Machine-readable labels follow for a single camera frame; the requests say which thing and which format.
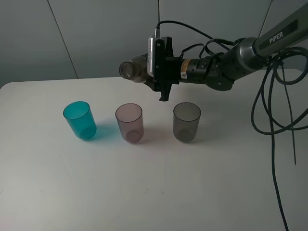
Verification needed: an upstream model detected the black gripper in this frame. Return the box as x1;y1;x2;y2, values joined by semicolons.
146;37;183;102

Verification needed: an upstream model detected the brown translucent water bottle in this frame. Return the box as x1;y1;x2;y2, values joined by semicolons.
119;54;153;83

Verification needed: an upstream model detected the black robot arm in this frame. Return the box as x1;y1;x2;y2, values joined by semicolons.
145;4;308;102

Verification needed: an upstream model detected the grey translucent plastic cup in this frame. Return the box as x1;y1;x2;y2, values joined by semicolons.
173;102;201;143

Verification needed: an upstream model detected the pink translucent plastic cup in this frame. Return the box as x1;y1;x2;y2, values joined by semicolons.
115;103;144;143

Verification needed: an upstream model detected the teal plastic cup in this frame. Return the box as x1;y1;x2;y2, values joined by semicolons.
63;101;97;140

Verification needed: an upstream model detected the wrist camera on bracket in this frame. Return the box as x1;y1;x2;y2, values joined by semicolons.
147;22;164;77

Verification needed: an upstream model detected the black cable bundle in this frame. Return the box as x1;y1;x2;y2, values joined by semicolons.
156;20;308;231

